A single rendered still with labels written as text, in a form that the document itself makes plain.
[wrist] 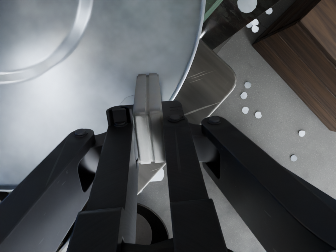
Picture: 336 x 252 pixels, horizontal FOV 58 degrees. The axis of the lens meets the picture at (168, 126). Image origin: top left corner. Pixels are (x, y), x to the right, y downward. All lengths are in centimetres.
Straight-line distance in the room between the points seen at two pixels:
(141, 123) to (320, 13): 64
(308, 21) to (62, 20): 59
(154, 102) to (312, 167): 103
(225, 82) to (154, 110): 9
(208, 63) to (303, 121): 91
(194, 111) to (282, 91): 87
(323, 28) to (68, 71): 61
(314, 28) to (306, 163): 55
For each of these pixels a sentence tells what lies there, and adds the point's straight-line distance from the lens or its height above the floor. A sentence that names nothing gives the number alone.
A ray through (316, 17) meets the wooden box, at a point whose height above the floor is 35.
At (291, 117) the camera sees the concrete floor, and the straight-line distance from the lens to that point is 110.
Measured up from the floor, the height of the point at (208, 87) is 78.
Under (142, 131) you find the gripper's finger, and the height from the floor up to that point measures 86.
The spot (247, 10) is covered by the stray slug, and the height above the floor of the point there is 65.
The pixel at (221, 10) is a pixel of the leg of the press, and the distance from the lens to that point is 64.
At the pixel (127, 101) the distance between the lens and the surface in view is 23.
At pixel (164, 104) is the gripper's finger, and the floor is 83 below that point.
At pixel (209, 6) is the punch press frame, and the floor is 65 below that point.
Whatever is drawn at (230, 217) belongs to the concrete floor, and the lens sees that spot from 113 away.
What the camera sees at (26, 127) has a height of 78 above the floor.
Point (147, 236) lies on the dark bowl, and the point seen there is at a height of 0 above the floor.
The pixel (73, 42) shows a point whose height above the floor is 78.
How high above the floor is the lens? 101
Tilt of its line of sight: 83 degrees down
